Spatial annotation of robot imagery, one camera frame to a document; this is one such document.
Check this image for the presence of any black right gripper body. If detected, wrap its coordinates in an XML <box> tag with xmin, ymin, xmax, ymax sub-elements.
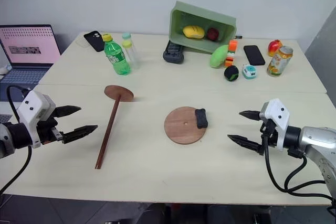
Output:
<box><xmin>258</xmin><ymin>118</ymin><xmax>279</xmax><ymax>156</ymax></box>

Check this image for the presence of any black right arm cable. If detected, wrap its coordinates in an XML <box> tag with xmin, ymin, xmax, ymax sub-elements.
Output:
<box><xmin>260</xmin><ymin>129</ymin><xmax>336</xmax><ymax>211</ymax></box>

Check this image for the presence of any wooden stick with disc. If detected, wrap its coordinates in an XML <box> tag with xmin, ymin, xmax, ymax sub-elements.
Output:
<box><xmin>94</xmin><ymin>84</ymin><xmax>135</xmax><ymax>170</ymax></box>

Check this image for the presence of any green plastic basin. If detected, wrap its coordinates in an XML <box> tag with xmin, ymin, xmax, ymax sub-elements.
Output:
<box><xmin>168</xmin><ymin>1</ymin><xmax>237</xmax><ymax>54</ymax></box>

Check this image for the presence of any red yellow toy apple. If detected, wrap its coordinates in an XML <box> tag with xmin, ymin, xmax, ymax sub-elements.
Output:
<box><xmin>267</xmin><ymin>39</ymin><xmax>284</xmax><ymax>57</ymax></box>

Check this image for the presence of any round wooden base disc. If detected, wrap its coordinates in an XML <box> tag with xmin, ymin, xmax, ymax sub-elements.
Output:
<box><xmin>164</xmin><ymin>106</ymin><xmax>207</xmax><ymax>145</ymax></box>

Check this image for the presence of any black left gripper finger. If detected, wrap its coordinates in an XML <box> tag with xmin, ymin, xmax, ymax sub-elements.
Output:
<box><xmin>54</xmin><ymin>105</ymin><xmax>82</xmax><ymax>119</ymax></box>
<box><xmin>61</xmin><ymin>125</ymin><xmax>99</xmax><ymax>145</ymax></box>

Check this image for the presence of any orange toy block stack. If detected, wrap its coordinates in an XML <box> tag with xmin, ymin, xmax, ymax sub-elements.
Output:
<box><xmin>224</xmin><ymin>39</ymin><xmax>239</xmax><ymax>68</ymax></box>

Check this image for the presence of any open laptop pink screen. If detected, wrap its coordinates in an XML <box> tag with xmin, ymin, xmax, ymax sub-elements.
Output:
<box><xmin>0</xmin><ymin>24</ymin><xmax>62</xmax><ymax>102</ymax></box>

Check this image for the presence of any clear bottle yellow-green cap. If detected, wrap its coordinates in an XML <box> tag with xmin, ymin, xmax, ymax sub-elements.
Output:
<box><xmin>122</xmin><ymin>40</ymin><xmax>141</xmax><ymax>70</ymax></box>

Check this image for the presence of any black bone-shaped block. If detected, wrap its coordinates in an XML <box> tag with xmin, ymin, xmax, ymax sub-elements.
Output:
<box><xmin>194</xmin><ymin>108</ymin><xmax>209</xmax><ymax>130</ymax></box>

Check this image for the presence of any orange juice can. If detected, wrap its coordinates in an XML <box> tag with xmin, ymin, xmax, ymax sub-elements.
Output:
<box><xmin>266</xmin><ymin>45</ymin><xmax>294</xmax><ymax>78</ymax></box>

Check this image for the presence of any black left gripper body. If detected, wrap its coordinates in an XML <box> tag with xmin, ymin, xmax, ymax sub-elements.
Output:
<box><xmin>36</xmin><ymin>108</ymin><xmax>65</xmax><ymax>146</ymax></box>

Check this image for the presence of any green toy mango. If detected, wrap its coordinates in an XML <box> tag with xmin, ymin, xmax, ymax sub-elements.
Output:
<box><xmin>209</xmin><ymin>44</ymin><xmax>230</xmax><ymax>69</ymax></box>

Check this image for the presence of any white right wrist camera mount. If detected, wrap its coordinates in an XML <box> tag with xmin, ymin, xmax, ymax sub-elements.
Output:
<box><xmin>259</xmin><ymin>98</ymin><xmax>291</xmax><ymax>152</ymax></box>

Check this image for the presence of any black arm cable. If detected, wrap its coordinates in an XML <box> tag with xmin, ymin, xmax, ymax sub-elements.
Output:
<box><xmin>260</xmin><ymin>129</ymin><xmax>336</xmax><ymax>211</ymax></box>
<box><xmin>0</xmin><ymin>84</ymin><xmax>33</xmax><ymax>196</ymax></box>

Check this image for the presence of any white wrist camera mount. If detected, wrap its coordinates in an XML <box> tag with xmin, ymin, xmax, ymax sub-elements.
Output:
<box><xmin>16</xmin><ymin>90</ymin><xmax>57</xmax><ymax>149</ymax></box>
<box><xmin>259</xmin><ymin>98</ymin><xmax>291</xmax><ymax>152</ymax></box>

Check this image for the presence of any black phone case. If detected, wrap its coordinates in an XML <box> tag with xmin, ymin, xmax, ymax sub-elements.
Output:
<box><xmin>83</xmin><ymin>30</ymin><xmax>106</xmax><ymax>53</ymax></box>

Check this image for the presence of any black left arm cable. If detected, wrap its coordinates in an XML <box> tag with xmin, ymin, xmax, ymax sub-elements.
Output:
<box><xmin>0</xmin><ymin>84</ymin><xmax>33</xmax><ymax>196</ymax></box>

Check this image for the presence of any teal white small timer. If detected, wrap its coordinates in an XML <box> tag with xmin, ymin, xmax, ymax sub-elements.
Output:
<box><xmin>241</xmin><ymin>64</ymin><xmax>257</xmax><ymax>80</ymax></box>

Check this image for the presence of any black smartphone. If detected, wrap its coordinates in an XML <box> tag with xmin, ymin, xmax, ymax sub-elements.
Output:
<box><xmin>243</xmin><ymin>45</ymin><xmax>266</xmax><ymax>66</ymax></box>

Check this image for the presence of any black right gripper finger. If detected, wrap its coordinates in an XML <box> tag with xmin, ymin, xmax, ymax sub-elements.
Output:
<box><xmin>227</xmin><ymin>134</ymin><xmax>263</xmax><ymax>154</ymax></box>
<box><xmin>239</xmin><ymin>110</ymin><xmax>261</xmax><ymax>122</ymax></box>

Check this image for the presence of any dark red toy fruit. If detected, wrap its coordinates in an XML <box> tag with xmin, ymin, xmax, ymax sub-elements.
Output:
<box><xmin>206</xmin><ymin>27</ymin><xmax>220</xmax><ymax>41</ymax></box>

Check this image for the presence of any black handheld game console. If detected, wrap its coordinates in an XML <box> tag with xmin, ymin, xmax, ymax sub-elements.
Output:
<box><xmin>162</xmin><ymin>40</ymin><xmax>185</xmax><ymax>65</ymax></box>

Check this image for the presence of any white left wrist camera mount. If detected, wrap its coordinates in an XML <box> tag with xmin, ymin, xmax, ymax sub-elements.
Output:
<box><xmin>16</xmin><ymin>90</ymin><xmax>57</xmax><ymax>149</ymax></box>

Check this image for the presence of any green soda bottle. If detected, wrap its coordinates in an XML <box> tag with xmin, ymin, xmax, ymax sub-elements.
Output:
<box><xmin>101</xmin><ymin>33</ymin><xmax>132</xmax><ymax>76</ymax></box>

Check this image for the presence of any black green ball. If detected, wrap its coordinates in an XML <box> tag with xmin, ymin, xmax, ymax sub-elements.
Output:
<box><xmin>223</xmin><ymin>66</ymin><xmax>239</xmax><ymax>82</ymax></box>

